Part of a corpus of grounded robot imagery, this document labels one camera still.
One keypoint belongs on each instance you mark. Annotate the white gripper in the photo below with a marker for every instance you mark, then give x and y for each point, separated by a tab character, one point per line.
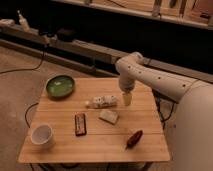
126	88

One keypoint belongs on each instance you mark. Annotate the white labelled bottle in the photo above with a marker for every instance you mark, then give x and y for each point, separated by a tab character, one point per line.
99	102

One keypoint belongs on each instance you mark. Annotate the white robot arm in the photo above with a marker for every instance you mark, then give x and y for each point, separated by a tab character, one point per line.
193	136

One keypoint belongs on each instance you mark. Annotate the white spray bottle background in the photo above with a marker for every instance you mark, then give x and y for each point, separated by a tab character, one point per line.
23	22

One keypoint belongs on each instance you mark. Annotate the beige sponge block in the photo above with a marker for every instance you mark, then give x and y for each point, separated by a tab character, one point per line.
109	116

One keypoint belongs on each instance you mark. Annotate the red brown packet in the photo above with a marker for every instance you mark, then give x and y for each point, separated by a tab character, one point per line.
134	139

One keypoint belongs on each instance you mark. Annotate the wooden table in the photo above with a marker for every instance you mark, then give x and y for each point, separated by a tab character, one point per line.
103	142

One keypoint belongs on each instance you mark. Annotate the brown chocolate bar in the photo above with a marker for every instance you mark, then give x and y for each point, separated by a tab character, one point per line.
80	124

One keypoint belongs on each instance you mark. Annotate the green bowl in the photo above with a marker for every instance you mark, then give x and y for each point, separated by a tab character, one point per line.
60	86

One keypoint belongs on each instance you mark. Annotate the black box on ledge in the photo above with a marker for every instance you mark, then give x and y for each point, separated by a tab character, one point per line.
66	35

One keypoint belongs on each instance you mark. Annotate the white cup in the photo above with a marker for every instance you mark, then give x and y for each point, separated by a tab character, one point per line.
42	136

